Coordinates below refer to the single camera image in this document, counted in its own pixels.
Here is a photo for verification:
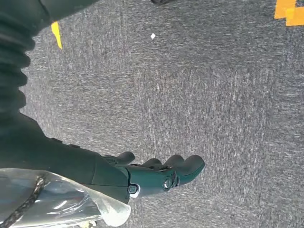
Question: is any silver robot body shell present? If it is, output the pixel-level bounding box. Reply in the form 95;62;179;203
0;168;131;228

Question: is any yellow floor tape outline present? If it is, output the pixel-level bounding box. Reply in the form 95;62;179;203
275;0;304;27

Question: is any pointed yellow tape scrap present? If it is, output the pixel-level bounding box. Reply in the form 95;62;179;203
51;21;63;50

